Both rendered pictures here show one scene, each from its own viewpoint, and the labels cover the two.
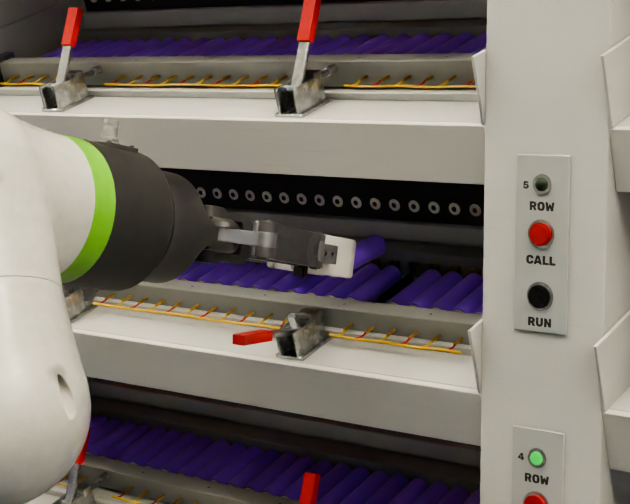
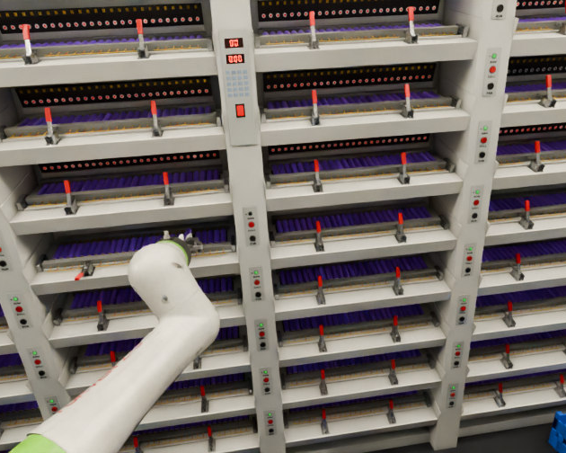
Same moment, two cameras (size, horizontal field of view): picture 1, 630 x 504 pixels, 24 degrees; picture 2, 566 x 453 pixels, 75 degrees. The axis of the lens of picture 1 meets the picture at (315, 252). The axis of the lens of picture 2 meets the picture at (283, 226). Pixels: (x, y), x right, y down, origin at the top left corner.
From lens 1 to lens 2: 56 cm
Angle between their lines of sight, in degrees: 43
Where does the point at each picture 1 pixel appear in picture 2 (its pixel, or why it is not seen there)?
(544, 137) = (249, 202)
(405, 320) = (207, 248)
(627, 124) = (268, 197)
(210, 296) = not seen: hidden behind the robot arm
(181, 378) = not seen: hidden behind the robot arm
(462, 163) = (225, 210)
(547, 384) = (256, 256)
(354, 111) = (187, 201)
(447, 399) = (229, 265)
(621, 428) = (274, 261)
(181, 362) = not seen: hidden behind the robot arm
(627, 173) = (269, 207)
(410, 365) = (214, 259)
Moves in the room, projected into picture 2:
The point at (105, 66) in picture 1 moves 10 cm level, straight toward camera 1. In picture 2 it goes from (78, 195) to (95, 199)
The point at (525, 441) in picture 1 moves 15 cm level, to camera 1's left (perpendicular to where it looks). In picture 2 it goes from (252, 270) to (211, 288)
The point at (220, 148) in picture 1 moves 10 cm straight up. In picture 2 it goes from (145, 217) to (137, 182)
